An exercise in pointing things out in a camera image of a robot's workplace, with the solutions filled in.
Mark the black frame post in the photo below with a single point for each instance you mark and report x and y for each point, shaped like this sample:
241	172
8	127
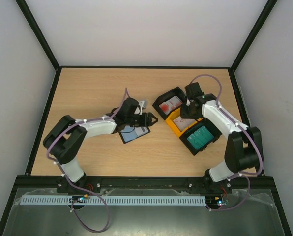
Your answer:
23	6
267	9

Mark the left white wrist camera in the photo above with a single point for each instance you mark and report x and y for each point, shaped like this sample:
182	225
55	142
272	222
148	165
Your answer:
141	105

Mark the teal card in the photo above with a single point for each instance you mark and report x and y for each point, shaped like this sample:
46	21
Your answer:
199	138

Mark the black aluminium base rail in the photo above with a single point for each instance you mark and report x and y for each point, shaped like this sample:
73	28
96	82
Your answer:
192	185

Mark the controller board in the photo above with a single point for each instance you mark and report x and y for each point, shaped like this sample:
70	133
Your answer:
216	202
78	202

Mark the black tray left compartment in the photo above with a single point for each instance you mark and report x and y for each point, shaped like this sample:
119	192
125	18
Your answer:
177	91

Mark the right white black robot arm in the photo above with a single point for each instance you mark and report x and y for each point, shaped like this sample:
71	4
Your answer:
244	144

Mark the black tray compartment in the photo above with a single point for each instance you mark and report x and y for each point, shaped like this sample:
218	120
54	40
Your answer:
209	125
177	91

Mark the black frame post right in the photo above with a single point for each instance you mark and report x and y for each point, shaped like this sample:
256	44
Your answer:
267	9

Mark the light blue slotted cable duct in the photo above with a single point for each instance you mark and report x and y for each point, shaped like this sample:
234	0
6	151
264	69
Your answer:
118	200

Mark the right controller board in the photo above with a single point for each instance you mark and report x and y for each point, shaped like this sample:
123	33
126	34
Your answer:
216	202

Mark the black card holder wallet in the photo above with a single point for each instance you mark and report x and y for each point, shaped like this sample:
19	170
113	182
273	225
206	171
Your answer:
129	133

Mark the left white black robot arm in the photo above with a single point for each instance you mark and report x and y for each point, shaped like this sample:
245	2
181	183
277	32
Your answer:
65	139

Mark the red striped card in tray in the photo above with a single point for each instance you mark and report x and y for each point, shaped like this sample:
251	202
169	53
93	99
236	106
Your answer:
170	104

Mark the black frame post left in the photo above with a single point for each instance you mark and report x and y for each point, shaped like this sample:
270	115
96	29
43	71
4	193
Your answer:
23	6

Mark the black tray right compartment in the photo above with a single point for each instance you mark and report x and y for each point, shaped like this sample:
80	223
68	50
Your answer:
209	125

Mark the yellow tray middle compartment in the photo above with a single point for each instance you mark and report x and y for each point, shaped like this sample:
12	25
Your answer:
169	120

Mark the left controller board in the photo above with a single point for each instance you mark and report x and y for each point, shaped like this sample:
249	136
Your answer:
78	202

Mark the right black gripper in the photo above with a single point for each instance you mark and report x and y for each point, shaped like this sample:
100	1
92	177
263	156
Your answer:
186	114

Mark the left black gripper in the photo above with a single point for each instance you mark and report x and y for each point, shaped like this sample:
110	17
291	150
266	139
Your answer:
147	121

